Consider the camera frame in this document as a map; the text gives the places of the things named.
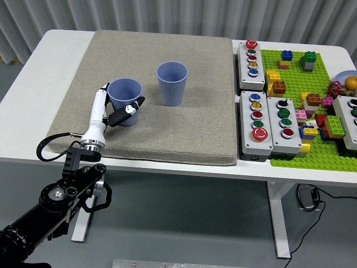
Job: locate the green studded baseplate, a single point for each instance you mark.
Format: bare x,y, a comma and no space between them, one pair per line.
295,81

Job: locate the magenta toy block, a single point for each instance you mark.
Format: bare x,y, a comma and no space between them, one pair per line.
327,102

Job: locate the white table leg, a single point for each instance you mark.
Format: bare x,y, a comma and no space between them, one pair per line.
280,223
81,231

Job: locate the grey selector switch control box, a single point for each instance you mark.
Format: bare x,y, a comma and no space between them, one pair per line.
290,145

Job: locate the red valve wheel toy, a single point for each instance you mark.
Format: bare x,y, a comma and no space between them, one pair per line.
334,88

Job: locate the green orange toy block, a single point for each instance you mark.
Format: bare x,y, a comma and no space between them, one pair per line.
334,125

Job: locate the pink toy block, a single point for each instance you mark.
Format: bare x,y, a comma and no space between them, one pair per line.
300,114

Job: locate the green grey block stack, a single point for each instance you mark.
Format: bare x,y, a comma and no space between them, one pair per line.
309,57

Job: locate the white printed toy block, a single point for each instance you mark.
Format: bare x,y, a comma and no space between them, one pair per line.
310,123

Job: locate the blue yellow pink block stack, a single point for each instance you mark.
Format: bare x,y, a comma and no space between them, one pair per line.
286,56

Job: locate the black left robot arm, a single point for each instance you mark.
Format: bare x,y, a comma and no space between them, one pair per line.
75,178

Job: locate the grey power adapter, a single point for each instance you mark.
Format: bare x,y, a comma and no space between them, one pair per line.
305,198

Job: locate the grey curtain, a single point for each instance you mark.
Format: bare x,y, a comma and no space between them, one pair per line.
83,11

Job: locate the brown toy food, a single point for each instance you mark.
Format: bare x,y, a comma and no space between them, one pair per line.
348,91

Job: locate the yellow toy block stack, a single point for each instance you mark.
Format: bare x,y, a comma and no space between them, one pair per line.
272,76

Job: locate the blue ribbed cup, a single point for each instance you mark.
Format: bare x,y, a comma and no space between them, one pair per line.
173,92
125,89

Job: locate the brown toy block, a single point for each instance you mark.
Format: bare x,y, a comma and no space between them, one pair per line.
279,88
313,100

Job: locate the yellow cylinder toy block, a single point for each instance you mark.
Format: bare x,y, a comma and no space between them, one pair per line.
304,147

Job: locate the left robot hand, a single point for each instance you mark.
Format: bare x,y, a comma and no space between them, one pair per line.
96,123

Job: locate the grey control box black buttons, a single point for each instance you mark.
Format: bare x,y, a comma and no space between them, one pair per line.
346,125

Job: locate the grey-brown mat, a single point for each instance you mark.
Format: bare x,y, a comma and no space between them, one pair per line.
195,125

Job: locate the grey five-button control box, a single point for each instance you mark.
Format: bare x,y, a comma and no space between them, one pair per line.
248,145
245,81

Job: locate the red toy block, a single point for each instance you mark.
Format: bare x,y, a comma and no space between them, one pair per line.
320,120

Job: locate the blue yellow toy block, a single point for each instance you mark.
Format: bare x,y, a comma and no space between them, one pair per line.
308,132

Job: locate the orange toy fruit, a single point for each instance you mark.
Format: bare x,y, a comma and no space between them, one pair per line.
351,82

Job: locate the light blue plate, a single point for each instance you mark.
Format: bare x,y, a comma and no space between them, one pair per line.
341,76

